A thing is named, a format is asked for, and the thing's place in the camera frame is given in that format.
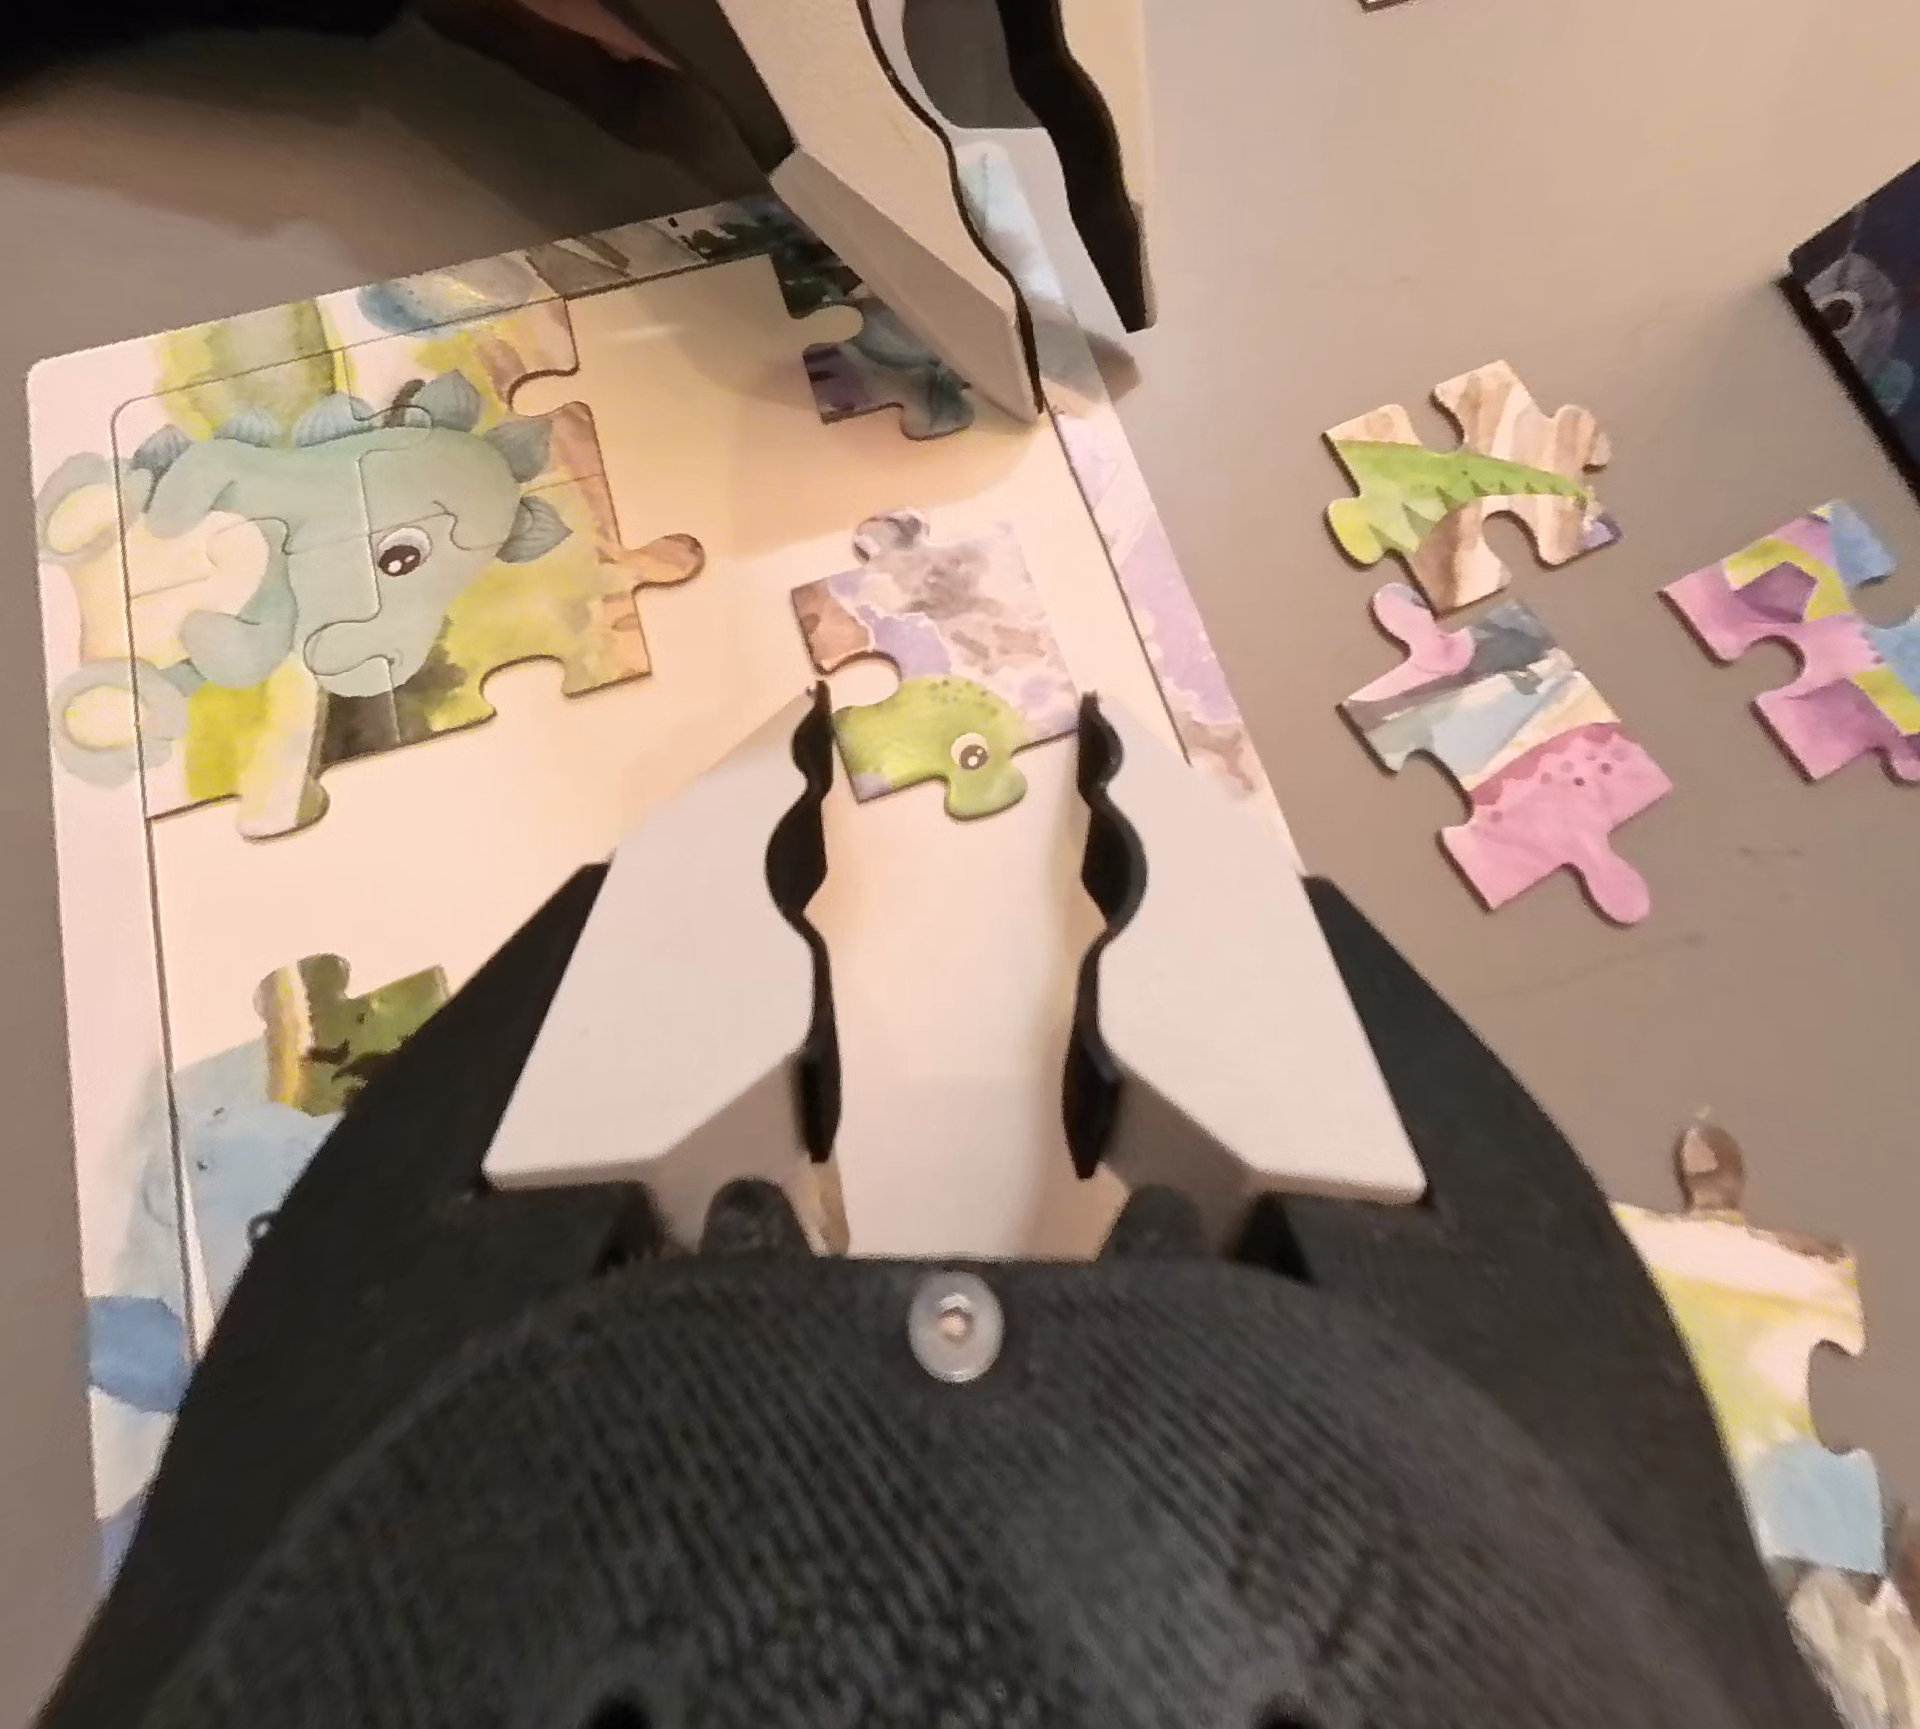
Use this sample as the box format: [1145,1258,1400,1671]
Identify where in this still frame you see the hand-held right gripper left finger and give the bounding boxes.
[480,686,836,1228]

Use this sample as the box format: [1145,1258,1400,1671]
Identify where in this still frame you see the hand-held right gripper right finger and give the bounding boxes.
[1064,695,1431,1236]

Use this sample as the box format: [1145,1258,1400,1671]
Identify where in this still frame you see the pink spotted back puzzle piece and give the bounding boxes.
[1338,581,1675,928]

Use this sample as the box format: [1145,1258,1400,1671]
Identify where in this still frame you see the blue triceratops face puzzle piece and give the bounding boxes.
[169,952,457,1289]

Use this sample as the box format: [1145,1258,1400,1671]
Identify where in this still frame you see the teal baby dinosaur corner piece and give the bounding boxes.
[773,237,985,440]

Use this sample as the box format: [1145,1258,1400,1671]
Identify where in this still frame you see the green dinosaur face puzzle piece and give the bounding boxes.
[790,508,1087,823]

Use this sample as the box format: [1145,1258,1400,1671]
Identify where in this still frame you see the white puzzle tray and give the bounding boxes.
[26,146,1309,1580]

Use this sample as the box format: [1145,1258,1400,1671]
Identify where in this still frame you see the jigsaw puzzle pieces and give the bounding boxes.
[1287,0,1920,1729]

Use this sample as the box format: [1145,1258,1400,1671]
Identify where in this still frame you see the joined green dinosaur puzzle pieces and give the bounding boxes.
[37,297,709,846]

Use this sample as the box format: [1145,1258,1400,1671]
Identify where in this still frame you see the animal picture board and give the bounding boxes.
[1777,156,1920,493]

